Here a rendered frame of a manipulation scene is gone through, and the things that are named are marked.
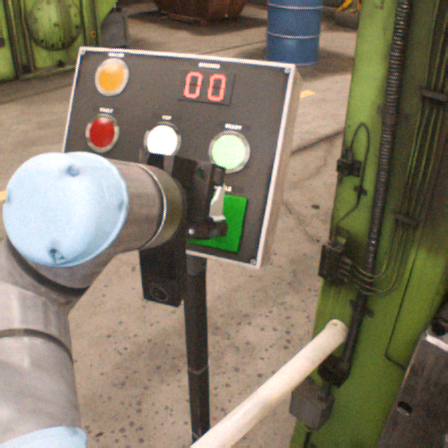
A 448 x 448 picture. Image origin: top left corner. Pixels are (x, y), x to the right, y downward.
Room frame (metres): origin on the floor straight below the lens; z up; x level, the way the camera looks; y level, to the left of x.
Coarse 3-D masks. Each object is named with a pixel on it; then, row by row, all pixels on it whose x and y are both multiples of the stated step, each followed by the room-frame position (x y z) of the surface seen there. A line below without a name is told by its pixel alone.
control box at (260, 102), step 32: (96, 64) 0.73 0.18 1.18; (128, 64) 0.71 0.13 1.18; (160, 64) 0.70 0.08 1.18; (192, 64) 0.68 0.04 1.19; (224, 64) 0.67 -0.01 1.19; (256, 64) 0.65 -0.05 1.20; (288, 64) 0.64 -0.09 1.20; (96, 96) 0.70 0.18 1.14; (128, 96) 0.69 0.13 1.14; (160, 96) 0.67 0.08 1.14; (224, 96) 0.64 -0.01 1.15; (256, 96) 0.63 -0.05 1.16; (288, 96) 0.62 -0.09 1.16; (128, 128) 0.66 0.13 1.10; (192, 128) 0.63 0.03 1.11; (224, 128) 0.62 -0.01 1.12; (256, 128) 0.61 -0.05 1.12; (288, 128) 0.62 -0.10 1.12; (128, 160) 0.64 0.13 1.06; (256, 160) 0.58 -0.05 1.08; (288, 160) 0.64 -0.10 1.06; (256, 192) 0.56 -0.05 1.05; (256, 224) 0.54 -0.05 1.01; (224, 256) 0.53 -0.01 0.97; (256, 256) 0.52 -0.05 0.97
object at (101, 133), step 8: (96, 120) 0.68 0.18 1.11; (104, 120) 0.68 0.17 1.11; (96, 128) 0.67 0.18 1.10; (104, 128) 0.67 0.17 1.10; (112, 128) 0.67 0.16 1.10; (96, 136) 0.67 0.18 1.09; (104, 136) 0.66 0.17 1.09; (112, 136) 0.66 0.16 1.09; (96, 144) 0.66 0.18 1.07; (104, 144) 0.66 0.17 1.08
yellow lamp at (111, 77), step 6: (108, 66) 0.72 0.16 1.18; (114, 66) 0.71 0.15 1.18; (120, 66) 0.71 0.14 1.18; (102, 72) 0.71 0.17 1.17; (108, 72) 0.71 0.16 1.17; (114, 72) 0.71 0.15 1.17; (120, 72) 0.71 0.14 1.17; (102, 78) 0.71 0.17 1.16; (108, 78) 0.71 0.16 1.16; (114, 78) 0.70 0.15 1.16; (120, 78) 0.70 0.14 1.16; (102, 84) 0.70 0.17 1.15; (108, 84) 0.70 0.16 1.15; (114, 84) 0.70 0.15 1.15; (120, 84) 0.70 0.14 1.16; (108, 90) 0.70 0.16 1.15
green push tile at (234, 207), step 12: (216, 192) 0.57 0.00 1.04; (228, 204) 0.56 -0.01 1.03; (240, 204) 0.55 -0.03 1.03; (228, 216) 0.55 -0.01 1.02; (240, 216) 0.54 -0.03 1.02; (228, 228) 0.54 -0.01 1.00; (240, 228) 0.54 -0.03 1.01; (192, 240) 0.54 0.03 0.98; (204, 240) 0.54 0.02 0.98; (216, 240) 0.54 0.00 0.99; (228, 240) 0.53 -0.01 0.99; (240, 240) 0.53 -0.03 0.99
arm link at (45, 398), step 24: (0, 336) 0.20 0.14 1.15; (24, 336) 0.20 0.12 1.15; (48, 336) 0.21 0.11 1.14; (0, 360) 0.18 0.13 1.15; (24, 360) 0.18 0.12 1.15; (48, 360) 0.19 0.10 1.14; (72, 360) 0.22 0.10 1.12; (0, 384) 0.16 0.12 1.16; (24, 384) 0.17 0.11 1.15; (48, 384) 0.17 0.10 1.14; (72, 384) 0.19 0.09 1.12; (0, 408) 0.14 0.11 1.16; (24, 408) 0.15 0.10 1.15; (48, 408) 0.16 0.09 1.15; (72, 408) 0.17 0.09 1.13; (0, 432) 0.13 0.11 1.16; (24, 432) 0.14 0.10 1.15; (48, 432) 0.14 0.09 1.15; (72, 432) 0.15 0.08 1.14
